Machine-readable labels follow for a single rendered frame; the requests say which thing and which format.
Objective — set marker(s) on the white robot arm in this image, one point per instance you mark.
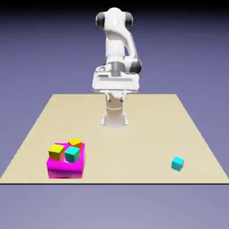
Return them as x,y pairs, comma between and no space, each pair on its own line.
114,35

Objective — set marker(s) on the small teal cube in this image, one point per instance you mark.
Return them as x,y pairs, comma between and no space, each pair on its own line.
72,154

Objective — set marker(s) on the small cyan cube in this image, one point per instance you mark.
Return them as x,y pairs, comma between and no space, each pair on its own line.
177,163

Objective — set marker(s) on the small orange cube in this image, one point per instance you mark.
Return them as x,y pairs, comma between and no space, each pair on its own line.
76,142

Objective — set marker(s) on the large magenta box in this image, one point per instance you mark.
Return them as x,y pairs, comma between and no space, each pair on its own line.
71,168

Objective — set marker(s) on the small yellow cube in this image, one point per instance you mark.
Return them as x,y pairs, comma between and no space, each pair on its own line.
56,152

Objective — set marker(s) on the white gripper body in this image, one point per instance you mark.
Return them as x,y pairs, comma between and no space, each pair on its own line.
115,83

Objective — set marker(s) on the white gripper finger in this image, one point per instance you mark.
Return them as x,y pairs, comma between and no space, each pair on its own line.
108,97
122,96

